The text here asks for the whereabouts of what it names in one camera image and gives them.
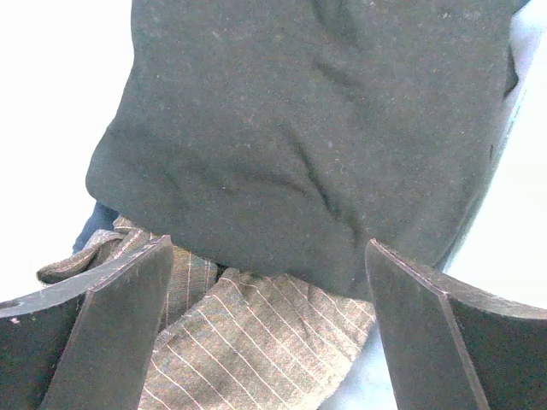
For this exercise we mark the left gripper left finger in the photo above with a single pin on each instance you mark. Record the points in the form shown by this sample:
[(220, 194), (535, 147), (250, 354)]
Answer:
[(86, 342)]

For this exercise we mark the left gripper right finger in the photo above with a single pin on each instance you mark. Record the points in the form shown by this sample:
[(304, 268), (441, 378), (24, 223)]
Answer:
[(449, 345)]

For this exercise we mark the black garment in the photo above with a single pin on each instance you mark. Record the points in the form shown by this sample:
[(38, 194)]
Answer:
[(281, 136)]

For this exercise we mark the navy blue sweater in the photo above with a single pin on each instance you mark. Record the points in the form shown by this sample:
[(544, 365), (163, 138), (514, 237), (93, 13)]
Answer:
[(102, 218)]

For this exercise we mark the grey pinstriped shirt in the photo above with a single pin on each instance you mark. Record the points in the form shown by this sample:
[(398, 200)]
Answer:
[(232, 340)]

